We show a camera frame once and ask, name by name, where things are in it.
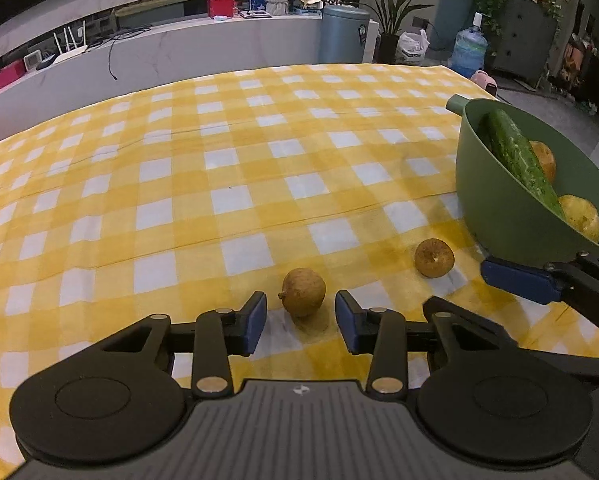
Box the brown longan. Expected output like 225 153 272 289
413 238 455 278
278 268 325 318

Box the green colander bowl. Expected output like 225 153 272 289
446 94 599 266

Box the green cucumber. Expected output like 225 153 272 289
482 108 565 219

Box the yellow apple lower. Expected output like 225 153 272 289
559 195 599 243

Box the yellow apple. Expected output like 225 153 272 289
559 195 599 243
529 141 557 184

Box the yellow apple upper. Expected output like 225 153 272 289
529 141 557 184

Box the yellow checkered tablecloth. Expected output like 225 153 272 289
0 64 599 479

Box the water jug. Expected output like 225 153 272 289
449 12 488 79

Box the white marble tv counter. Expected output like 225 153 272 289
0 15 321 141

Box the white plastic bag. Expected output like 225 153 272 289
395 29 429 66

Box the blue grey trash bin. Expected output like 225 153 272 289
318 4 370 64

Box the potted plant right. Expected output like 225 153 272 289
360 0 432 65

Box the white wifi router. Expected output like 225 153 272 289
52 20 88 63

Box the red box on counter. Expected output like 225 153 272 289
208 0 236 18

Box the pink box on counter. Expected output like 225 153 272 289
0 60 26 90

